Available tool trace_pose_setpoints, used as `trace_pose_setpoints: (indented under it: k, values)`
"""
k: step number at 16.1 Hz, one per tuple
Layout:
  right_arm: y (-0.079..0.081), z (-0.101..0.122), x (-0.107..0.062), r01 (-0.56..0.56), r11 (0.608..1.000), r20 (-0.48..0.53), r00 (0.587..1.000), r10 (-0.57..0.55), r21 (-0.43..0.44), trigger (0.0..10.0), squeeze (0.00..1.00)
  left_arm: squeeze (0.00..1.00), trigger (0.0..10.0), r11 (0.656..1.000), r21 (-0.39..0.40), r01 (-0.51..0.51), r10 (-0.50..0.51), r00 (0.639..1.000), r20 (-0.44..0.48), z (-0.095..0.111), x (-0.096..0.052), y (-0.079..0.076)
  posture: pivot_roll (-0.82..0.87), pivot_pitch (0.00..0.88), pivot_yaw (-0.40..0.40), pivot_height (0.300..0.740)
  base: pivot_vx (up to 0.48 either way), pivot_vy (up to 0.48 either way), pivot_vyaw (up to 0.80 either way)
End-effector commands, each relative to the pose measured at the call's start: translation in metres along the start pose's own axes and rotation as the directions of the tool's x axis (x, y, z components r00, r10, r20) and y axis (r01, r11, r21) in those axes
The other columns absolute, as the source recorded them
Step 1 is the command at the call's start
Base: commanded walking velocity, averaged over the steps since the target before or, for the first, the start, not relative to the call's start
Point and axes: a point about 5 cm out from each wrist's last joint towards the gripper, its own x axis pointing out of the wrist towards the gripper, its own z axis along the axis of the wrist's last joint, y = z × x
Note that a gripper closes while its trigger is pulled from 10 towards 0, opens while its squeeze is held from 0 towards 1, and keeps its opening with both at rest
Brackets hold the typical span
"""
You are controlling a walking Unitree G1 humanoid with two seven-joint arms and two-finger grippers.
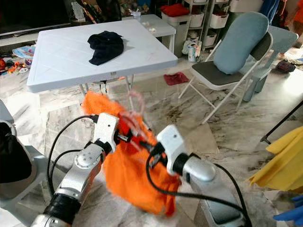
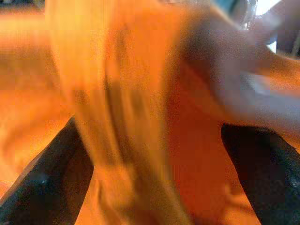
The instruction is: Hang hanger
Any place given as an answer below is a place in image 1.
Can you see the pink plastic hanger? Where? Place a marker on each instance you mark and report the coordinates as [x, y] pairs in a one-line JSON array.
[[142, 104]]

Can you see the orange garment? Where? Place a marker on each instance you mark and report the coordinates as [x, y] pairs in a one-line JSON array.
[[128, 184]]

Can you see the dark navy garment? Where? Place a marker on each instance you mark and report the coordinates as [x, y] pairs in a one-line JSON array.
[[106, 47]]

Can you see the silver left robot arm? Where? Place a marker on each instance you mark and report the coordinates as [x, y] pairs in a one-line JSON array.
[[83, 172]]

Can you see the dark red rag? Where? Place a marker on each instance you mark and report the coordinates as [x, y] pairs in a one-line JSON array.
[[176, 78]]

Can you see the grey folding chair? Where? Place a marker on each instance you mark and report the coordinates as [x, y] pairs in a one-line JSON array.
[[213, 73]]

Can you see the white folding table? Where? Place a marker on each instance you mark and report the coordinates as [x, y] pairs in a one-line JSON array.
[[61, 56]]

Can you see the black cloth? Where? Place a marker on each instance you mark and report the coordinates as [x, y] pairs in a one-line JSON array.
[[12, 161]]

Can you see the small white table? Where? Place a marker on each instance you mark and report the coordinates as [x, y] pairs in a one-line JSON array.
[[154, 24]]

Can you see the white storage bin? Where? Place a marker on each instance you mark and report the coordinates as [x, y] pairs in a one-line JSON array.
[[180, 30]]

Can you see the clear plastic cup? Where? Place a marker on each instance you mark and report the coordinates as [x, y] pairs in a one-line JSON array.
[[135, 15]]

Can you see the yellow garment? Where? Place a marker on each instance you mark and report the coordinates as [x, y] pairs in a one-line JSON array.
[[284, 163]]

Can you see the light blue cushion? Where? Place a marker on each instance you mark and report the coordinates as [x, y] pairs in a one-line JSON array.
[[239, 45]]

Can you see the red folded cloth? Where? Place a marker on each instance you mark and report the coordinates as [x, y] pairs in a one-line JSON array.
[[175, 10]]

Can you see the white drawer shelf unit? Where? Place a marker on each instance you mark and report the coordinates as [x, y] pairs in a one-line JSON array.
[[196, 20]]

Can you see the black television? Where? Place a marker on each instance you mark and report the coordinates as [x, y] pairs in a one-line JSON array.
[[33, 14]]

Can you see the light blue plastic chair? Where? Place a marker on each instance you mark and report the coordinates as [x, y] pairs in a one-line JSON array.
[[281, 40]]

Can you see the dark blue hanging cloth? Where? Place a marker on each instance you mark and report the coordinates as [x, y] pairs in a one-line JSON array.
[[270, 7]]

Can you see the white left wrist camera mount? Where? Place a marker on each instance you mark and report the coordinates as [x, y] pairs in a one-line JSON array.
[[108, 125]]

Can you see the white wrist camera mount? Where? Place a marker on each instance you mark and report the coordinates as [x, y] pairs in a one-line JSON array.
[[172, 138], [108, 125]]

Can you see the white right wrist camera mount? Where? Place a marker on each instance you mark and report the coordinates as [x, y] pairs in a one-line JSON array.
[[172, 138]]

